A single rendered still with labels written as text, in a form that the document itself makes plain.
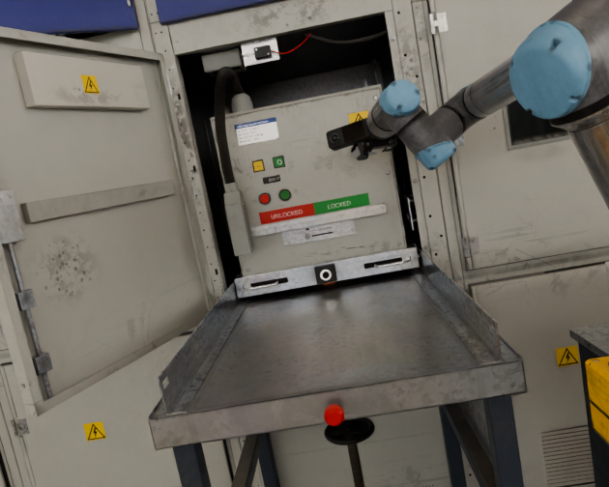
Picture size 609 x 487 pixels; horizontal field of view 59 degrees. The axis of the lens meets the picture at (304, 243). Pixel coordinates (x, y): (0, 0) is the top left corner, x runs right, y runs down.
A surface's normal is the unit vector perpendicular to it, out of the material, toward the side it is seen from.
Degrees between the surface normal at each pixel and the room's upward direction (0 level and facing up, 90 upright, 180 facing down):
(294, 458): 90
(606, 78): 94
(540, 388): 90
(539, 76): 107
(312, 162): 90
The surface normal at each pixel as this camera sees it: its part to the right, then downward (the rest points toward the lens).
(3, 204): 0.89, -0.11
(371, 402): -0.04, 0.15
